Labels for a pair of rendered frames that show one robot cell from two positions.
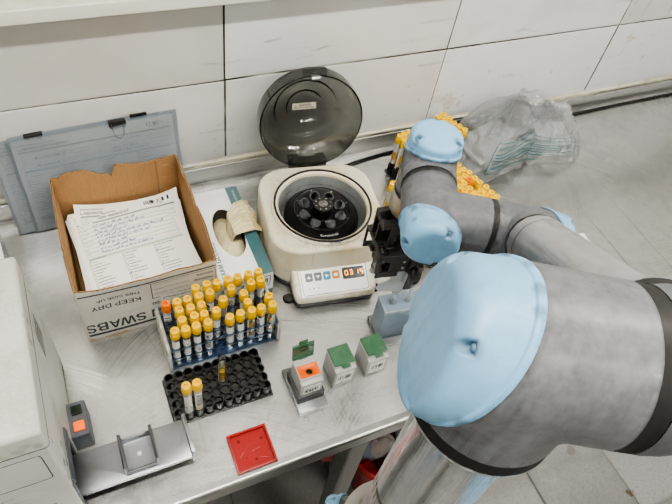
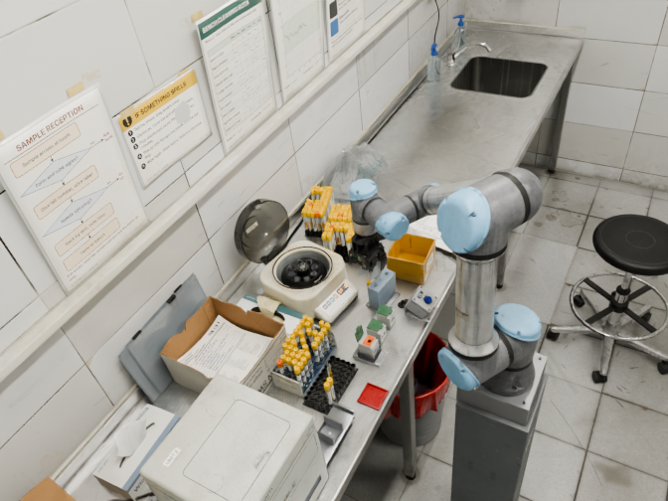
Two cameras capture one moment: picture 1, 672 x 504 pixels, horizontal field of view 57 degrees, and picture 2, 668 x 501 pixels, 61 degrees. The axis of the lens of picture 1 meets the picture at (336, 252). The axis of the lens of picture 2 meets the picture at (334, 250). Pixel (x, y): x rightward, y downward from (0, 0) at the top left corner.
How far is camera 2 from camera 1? 75 cm
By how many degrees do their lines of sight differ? 17
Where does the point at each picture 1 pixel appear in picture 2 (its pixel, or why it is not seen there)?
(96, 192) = (182, 346)
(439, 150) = (370, 191)
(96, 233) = (202, 365)
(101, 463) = not seen: hidden behind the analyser
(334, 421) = (396, 357)
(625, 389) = (514, 200)
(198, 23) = (187, 218)
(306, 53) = (238, 200)
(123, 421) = not seen: hidden behind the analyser
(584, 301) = (487, 186)
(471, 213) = (403, 206)
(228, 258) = not seen: hidden behind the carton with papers
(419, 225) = (390, 223)
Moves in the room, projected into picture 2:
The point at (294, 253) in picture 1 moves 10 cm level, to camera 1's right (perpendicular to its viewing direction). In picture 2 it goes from (312, 297) to (340, 284)
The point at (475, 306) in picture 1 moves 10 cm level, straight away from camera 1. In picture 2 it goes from (465, 205) to (450, 174)
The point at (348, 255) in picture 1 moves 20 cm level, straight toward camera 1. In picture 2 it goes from (335, 281) to (365, 322)
